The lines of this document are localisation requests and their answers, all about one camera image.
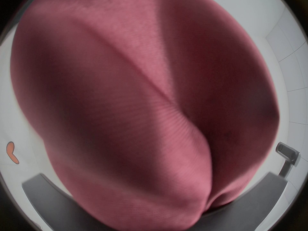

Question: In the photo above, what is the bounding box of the red shirt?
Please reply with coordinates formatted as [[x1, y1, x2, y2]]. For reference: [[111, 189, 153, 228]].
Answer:
[[10, 0, 281, 231]]

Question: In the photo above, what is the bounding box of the bed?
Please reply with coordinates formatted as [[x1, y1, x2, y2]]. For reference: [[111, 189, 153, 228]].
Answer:
[[0, 33, 73, 197]]

